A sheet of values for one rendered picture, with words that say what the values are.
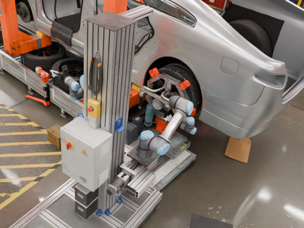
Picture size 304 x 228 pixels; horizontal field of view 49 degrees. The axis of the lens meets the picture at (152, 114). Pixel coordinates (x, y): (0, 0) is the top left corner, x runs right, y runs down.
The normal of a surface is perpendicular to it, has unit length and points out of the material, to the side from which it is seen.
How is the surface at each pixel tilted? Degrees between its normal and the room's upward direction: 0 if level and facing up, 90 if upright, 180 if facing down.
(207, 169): 0
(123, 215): 0
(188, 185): 0
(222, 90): 90
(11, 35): 90
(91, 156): 90
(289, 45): 90
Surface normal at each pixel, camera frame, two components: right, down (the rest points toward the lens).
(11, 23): 0.77, 0.45
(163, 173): 0.12, -0.80
